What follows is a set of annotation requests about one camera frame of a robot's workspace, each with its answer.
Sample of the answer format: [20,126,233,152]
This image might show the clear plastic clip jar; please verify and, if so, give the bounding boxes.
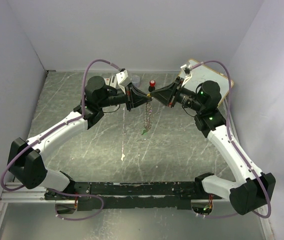
[132,75,141,88]

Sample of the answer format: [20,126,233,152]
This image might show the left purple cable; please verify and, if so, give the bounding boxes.
[0,58,125,198]

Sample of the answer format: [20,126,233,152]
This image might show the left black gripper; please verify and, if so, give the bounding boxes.
[98,81,152,112]

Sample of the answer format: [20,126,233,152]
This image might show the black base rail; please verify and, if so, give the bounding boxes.
[44,181,225,212]

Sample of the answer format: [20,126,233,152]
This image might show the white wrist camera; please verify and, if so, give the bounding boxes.
[180,64,193,87]
[116,69,131,93]

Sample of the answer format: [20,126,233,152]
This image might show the purple cable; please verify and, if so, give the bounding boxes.
[189,59,273,219]
[0,58,125,198]

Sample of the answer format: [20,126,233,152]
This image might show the white framed whiteboard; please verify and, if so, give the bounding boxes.
[184,65,229,106]

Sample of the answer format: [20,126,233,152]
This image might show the white stapler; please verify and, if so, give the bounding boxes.
[109,75,117,88]

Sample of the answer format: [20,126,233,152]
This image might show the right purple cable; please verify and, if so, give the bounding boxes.
[189,59,273,219]

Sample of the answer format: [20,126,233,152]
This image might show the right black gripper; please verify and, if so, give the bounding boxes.
[150,76,204,113]

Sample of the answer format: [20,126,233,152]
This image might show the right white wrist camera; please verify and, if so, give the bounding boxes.
[180,64,193,87]

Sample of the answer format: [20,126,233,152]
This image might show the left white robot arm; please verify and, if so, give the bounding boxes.
[7,76,151,200]

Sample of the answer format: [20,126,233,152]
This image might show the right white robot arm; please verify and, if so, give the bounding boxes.
[149,77,276,218]

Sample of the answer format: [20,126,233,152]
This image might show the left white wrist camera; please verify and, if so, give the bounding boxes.
[116,69,131,93]

